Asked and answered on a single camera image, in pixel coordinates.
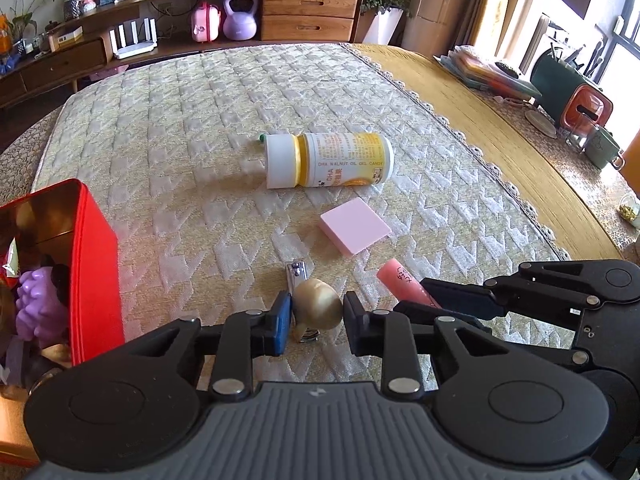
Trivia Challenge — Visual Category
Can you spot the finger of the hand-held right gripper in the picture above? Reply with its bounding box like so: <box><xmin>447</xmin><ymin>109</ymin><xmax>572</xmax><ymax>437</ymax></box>
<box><xmin>423</xmin><ymin>258</ymin><xmax>607</xmax><ymax>320</ymax></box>
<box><xmin>394</xmin><ymin>299</ymin><xmax>590</xmax><ymax>372</ymax></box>

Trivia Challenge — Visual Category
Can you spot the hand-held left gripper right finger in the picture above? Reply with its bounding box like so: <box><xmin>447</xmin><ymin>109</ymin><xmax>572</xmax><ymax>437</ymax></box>
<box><xmin>343</xmin><ymin>291</ymin><xmax>567</xmax><ymax>401</ymax></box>

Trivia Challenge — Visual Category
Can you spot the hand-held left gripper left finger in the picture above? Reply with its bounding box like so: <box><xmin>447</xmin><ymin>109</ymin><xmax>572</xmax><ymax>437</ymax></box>
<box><xmin>117</xmin><ymin>291</ymin><xmax>294</xmax><ymax>401</ymax></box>

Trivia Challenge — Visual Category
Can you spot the pink lip balm tube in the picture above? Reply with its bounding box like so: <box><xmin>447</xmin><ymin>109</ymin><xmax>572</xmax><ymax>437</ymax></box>
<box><xmin>376</xmin><ymin>258</ymin><xmax>442</xmax><ymax>310</ymax></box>

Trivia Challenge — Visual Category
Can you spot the gold round ball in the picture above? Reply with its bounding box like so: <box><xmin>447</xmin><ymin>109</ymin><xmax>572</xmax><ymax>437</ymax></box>
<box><xmin>291</xmin><ymin>278</ymin><xmax>345</xmax><ymax>332</ymax></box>

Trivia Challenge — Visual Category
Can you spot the silver nail clipper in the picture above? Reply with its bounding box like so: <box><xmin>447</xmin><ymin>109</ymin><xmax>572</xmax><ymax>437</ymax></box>
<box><xmin>284</xmin><ymin>259</ymin><xmax>322</xmax><ymax>344</ymax></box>

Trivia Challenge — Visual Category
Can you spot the pink square pad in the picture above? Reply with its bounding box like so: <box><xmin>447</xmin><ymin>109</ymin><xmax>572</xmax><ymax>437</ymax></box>
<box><xmin>319</xmin><ymin>197</ymin><xmax>393</xmax><ymax>260</ymax></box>

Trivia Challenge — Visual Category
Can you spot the white supplement bottle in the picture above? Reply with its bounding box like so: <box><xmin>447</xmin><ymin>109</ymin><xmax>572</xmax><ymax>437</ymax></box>
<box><xmin>263</xmin><ymin>131</ymin><xmax>396</xmax><ymax>190</ymax></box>

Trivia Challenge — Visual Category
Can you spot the red tin box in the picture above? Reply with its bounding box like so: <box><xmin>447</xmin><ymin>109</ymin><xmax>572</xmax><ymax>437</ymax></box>
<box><xmin>0</xmin><ymin>178</ymin><xmax>126</xmax><ymax>467</ymax></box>

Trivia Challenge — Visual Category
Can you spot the purple plastic toy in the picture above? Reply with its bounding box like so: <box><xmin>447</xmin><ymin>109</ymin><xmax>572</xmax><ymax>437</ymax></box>
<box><xmin>14</xmin><ymin>265</ymin><xmax>72</xmax><ymax>349</ymax></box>

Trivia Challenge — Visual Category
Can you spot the small red packet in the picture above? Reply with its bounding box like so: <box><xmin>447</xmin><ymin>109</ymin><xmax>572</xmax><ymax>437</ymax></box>
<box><xmin>0</xmin><ymin>239</ymin><xmax>24</xmax><ymax>282</ymax></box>

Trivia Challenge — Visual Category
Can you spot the dish of gold candy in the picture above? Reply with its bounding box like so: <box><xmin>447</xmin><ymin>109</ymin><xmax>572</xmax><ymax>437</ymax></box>
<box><xmin>618</xmin><ymin>193</ymin><xmax>640</xmax><ymax>229</ymax></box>

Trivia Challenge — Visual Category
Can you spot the yellow mat with lace trim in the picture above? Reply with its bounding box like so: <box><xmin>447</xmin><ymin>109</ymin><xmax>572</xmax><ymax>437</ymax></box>
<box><xmin>339</xmin><ymin>42</ymin><xmax>624</xmax><ymax>267</ymax></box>

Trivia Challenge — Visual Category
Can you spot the beige quilted mat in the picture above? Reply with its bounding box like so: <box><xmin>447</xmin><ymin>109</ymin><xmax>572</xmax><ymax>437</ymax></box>
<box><xmin>29</xmin><ymin>42</ymin><xmax>574</xmax><ymax>402</ymax></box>

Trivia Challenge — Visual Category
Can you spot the green mug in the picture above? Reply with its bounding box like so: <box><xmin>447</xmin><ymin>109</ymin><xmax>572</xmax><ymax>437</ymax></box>
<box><xmin>584</xmin><ymin>127</ymin><xmax>626</xmax><ymax>170</ymax></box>

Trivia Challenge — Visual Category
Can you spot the round white coaster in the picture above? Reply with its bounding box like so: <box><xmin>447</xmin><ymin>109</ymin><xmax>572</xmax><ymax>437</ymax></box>
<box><xmin>524</xmin><ymin>108</ymin><xmax>558</xmax><ymax>137</ymax></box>

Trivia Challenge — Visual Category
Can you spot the clear glass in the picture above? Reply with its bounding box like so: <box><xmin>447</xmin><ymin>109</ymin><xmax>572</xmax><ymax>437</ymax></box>
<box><xmin>566</xmin><ymin>114</ymin><xmax>599</xmax><ymax>154</ymax></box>

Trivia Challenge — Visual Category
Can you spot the stack of books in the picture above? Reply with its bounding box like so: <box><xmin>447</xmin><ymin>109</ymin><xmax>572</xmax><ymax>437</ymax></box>
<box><xmin>433</xmin><ymin>44</ymin><xmax>544</xmax><ymax>104</ymax></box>

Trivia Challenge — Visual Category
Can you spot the green orange knife holder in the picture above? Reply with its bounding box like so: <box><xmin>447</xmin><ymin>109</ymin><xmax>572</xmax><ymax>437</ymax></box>
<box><xmin>529</xmin><ymin>42</ymin><xmax>615</xmax><ymax>132</ymax></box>

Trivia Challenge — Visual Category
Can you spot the white planter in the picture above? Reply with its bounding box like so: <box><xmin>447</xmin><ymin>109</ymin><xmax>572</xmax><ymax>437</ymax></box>
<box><xmin>360</xmin><ymin>5</ymin><xmax>405</xmax><ymax>46</ymax></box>

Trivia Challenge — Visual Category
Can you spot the white standing air conditioner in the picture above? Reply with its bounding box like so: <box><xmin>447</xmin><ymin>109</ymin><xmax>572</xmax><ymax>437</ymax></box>
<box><xmin>402</xmin><ymin>0</ymin><xmax>494</xmax><ymax>62</ymax></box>

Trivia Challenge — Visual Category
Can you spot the yellow curtain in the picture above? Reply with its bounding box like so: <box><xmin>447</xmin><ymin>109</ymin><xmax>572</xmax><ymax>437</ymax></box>
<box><xmin>464</xmin><ymin>0</ymin><xmax>532</xmax><ymax>52</ymax></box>

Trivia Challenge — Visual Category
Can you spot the purple kettlebell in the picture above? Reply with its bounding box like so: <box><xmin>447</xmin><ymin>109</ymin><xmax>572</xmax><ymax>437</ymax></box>
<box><xmin>222</xmin><ymin>0</ymin><xmax>260</xmax><ymax>41</ymax></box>

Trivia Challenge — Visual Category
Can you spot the pink toy suitcase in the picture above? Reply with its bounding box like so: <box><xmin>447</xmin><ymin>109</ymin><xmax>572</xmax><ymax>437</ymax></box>
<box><xmin>191</xmin><ymin>1</ymin><xmax>222</xmax><ymax>44</ymax></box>

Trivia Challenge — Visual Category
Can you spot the wooden TV cabinet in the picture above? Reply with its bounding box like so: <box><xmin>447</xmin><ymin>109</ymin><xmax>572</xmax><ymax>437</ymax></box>
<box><xmin>0</xmin><ymin>0</ymin><xmax>365</xmax><ymax>112</ymax></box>

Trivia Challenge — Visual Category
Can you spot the white router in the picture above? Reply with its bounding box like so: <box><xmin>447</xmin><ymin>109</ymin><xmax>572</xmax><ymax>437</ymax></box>
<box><xmin>109</xmin><ymin>17</ymin><xmax>159</xmax><ymax>60</ymax></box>

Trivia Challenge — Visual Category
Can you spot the small white box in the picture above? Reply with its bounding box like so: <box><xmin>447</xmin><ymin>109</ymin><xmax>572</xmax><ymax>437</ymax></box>
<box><xmin>48</xmin><ymin>26</ymin><xmax>84</xmax><ymax>51</ymax></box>

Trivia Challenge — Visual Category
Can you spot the thin leafy potted plant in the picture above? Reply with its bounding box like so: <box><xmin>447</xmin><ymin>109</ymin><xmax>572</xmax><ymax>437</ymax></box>
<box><xmin>0</xmin><ymin>0</ymin><xmax>42</xmax><ymax>57</ymax></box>

